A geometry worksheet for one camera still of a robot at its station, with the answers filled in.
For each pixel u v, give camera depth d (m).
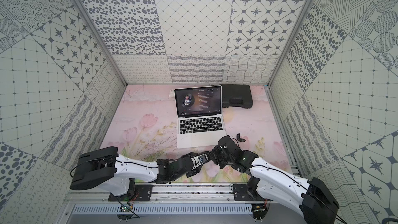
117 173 0.45
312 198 0.41
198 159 0.68
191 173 0.63
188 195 0.75
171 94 1.13
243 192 0.73
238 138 0.93
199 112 1.01
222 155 0.70
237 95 1.08
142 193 0.73
